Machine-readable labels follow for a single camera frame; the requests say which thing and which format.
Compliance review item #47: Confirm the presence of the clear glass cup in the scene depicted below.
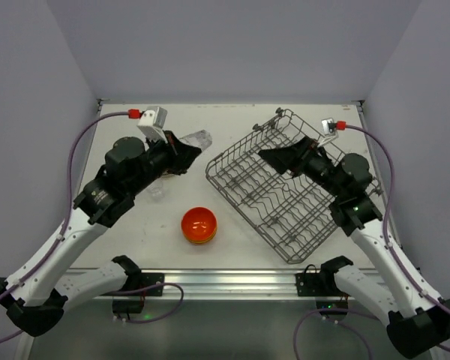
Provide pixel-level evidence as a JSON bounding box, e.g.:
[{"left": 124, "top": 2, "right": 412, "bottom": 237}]
[
  {"left": 145, "top": 178, "right": 168, "bottom": 202},
  {"left": 179, "top": 130, "right": 212, "bottom": 152}
]

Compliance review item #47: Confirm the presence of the grey wire dish rack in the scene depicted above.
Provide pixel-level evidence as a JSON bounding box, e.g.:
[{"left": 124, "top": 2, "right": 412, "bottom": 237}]
[{"left": 205, "top": 106, "right": 383, "bottom": 266}]

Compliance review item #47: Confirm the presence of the orange bowl back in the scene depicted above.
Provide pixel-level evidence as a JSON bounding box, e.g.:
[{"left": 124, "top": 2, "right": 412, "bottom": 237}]
[{"left": 181, "top": 207, "right": 218, "bottom": 238}]

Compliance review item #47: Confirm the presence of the orange bowl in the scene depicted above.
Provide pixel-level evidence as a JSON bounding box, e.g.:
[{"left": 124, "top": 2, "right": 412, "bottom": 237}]
[
  {"left": 181, "top": 207, "right": 218, "bottom": 238},
  {"left": 187, "top": 238, "right": 213, "bottom": 245}
]

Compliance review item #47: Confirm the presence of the orange bowl front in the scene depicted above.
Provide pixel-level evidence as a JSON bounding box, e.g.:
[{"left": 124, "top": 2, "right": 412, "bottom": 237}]
[{"left": 187, "top": 238, "right": 213, "bottom": 245}]

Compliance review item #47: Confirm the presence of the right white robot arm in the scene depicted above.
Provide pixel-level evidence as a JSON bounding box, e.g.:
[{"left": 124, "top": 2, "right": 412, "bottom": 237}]
[{"left": 258, "top": 136, "right": 450, "bottom": 359}]

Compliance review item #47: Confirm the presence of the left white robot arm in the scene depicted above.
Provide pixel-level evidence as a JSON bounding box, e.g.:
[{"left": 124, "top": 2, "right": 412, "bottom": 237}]
[{"left": 0, "top": 130, "right": 203, "bottom": 337}]

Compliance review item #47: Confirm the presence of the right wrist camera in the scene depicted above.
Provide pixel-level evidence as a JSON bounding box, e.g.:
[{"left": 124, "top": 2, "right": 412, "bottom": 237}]
[{"left": 318, "top": 118, "right": 338, "bottom": 147}]

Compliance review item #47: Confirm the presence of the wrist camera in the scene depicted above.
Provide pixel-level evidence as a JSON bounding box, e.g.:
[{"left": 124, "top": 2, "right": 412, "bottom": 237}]
[
  {"left": 318, "top": 118, "right": 338, "bottom": 147},
  {"left": 137, "top": 106, "right": 168, "bottom": 143}
]

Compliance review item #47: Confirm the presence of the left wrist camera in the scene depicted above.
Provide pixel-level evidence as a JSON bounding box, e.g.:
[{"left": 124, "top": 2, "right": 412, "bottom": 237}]
[{"left": 137, "top": 106, "right": 168, "bottom": 143}]

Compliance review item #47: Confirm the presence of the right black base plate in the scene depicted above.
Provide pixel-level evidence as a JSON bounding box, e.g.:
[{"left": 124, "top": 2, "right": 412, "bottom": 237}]
[{"left": 295, "top": 272, "right": 344, "bottom": 297}]

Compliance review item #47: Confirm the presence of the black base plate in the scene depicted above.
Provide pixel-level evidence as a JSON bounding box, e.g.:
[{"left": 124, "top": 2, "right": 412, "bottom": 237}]
[
  {"left": 295, "top": 272, "right": 344, "bottom": 297},
  {"left": 133, "top": 272, "right": 165, "bottom": 297}
]

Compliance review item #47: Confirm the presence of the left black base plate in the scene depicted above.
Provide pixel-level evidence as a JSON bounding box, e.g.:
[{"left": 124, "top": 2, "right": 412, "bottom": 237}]
[{"left": 133, "top": 272, "right": 165, "bottom": 297}]

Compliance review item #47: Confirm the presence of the aluminium mounting rail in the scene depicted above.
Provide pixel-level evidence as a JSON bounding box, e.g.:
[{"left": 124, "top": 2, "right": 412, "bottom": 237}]
[{"left": 32, "top": 266, "right": 431, "bottom": 301}]

